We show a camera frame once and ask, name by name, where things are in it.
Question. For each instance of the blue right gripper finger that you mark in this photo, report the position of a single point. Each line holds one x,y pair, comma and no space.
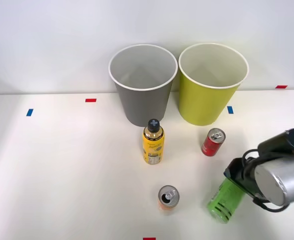
227,173

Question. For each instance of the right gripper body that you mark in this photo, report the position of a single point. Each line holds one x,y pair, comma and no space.
240,176

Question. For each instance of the green plastic bottle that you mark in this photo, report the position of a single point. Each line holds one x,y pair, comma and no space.
222,203

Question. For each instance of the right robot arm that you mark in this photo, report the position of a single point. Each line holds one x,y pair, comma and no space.
284,180

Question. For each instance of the red drink can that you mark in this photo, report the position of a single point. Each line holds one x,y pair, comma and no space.
210,146

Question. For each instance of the orange drink can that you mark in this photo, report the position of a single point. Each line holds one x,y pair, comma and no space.
168,197

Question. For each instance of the yellow-green plastic waste bin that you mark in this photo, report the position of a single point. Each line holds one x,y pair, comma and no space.
202,102

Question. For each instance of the yellow bottle with black cap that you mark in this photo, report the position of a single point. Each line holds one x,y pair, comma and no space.
153,147

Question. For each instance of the grey plastic waste bin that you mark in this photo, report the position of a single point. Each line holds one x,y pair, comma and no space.
143,105

